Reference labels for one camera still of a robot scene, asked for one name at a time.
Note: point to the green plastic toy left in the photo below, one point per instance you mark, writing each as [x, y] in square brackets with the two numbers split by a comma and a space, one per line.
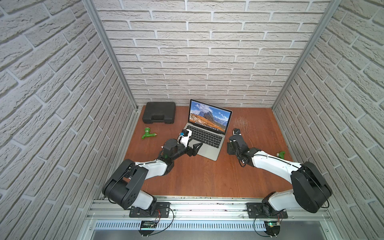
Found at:
[148, 134]

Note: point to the black plastic tool case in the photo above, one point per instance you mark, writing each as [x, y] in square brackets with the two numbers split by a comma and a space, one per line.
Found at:
[159, 112]

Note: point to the silver laptop with mountain wallpaper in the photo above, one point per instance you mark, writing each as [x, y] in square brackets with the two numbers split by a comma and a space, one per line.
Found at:
[208, 125]

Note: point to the green plastic toy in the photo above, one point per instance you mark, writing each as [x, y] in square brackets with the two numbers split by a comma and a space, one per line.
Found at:
[148, 134]
[281, 155]

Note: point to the aluminium rail frame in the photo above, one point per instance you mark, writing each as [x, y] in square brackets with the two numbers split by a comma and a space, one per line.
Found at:
[203, 214]

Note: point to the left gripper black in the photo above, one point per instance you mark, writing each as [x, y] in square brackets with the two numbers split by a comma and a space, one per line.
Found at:
[190, 149]

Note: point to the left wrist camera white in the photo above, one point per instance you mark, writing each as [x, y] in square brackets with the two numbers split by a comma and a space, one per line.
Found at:
[184, 137]

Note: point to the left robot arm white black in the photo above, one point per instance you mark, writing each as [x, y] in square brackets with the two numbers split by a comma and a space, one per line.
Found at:
[124, 187]

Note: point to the green plastic toy right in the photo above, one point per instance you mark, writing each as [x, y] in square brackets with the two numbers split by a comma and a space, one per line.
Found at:
[281, 155]

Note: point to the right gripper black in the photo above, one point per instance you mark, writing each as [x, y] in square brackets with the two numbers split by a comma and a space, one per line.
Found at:
[229, 149]

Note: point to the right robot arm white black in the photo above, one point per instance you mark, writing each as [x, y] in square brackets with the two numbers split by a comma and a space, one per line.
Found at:
[310, 189]

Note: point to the controller board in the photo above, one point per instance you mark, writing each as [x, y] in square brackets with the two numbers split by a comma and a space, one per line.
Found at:
[272, 229]
[147, 228]

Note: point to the right controller board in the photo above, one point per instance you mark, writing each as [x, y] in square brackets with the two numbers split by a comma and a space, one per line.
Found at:
[272, 229]

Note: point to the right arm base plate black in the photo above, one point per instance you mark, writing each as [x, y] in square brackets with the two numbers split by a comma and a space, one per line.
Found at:
[264, 211]

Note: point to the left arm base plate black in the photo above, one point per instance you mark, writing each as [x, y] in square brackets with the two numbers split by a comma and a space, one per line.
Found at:
[158, 210]

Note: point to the left controller board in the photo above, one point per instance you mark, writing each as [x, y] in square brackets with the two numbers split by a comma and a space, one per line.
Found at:
[147, 228]

